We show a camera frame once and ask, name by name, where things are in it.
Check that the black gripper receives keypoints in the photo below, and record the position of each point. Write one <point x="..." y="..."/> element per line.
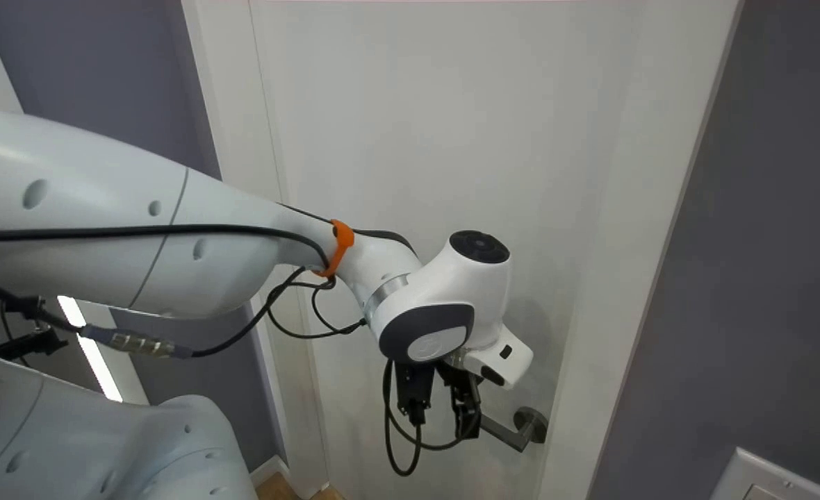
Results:
<point x="459" y="376"/>

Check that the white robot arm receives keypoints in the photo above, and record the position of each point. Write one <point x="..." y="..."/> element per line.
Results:
<point x="103" y="185"/>

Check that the white cabinet door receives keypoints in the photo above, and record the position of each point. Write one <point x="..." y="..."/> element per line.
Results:
<point x="668" y="140"/>

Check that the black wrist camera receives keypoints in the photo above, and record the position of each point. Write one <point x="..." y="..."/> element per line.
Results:
<point x="413" y="390"/>

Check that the white wall switch plate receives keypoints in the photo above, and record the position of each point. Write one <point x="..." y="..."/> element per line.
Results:
<point x="779" y="476"/>

